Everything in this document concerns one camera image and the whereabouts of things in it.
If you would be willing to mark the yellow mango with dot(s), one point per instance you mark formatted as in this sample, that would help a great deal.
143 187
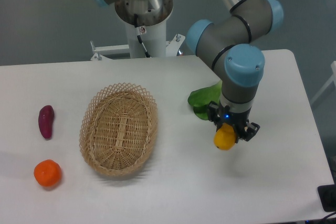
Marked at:
225 137

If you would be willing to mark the woven wicker basket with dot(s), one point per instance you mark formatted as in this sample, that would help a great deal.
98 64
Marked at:
119 129

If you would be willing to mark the black box at table edge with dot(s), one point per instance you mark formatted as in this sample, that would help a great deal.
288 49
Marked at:
327 197

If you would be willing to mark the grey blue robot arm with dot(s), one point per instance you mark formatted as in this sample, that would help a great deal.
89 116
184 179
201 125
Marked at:
225 48

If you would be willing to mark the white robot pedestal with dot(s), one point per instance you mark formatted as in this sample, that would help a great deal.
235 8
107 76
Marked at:
145 25

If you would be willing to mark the white metal base frame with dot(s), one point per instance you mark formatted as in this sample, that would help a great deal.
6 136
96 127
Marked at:
173 48

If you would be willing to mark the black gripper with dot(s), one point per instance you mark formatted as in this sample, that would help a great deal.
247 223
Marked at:
244 129

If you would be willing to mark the purple sweet potato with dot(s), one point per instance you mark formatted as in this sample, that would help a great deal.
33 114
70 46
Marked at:
45 121

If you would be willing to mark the green bok choy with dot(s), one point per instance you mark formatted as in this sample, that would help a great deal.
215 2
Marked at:
199 99

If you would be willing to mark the white frame at right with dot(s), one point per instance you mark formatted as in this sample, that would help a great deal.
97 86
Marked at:
326 89

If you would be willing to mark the orange tangerine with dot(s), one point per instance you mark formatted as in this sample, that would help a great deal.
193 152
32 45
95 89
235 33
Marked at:
47 173

